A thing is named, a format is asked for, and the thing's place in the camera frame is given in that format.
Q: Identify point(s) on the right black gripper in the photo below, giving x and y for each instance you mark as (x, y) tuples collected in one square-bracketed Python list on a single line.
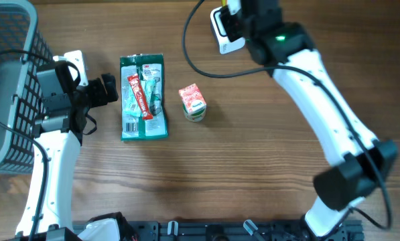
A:
[(229, 22)]

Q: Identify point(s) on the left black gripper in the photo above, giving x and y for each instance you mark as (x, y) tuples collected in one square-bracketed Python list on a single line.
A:
[(99, 96)]

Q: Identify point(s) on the mint green wipes packet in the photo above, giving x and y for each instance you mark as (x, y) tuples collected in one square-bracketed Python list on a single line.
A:
[(130, 104)]

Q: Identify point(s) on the red Nescafe coffee sachet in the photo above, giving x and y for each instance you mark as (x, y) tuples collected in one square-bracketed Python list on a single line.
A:
[(139, 95)]

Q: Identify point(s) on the green 3M gloves packet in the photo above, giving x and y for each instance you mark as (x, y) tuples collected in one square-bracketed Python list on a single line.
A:
[(148, 67)]

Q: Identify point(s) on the orange white tissue pack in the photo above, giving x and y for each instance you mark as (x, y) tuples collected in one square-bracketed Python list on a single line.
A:
[(192, 99)]

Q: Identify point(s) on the green lid stock jar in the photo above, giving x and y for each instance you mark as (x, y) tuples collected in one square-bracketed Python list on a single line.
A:
[(195, 116)]

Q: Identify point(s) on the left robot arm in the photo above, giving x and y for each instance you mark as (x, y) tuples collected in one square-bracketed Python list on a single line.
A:
[(57, 136)]

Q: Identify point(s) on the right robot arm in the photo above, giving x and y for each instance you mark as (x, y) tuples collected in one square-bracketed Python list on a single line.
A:
[(359, 162)]

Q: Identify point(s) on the white barcode scanner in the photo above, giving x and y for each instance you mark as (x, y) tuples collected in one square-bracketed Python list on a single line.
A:
[(224, 44)]

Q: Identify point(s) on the grey plastic mesh basket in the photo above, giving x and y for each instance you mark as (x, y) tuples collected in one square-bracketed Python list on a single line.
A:
[(22, 50)]

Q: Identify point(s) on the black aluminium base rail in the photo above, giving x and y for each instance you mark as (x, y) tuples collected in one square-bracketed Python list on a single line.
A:
[(284, 230)]

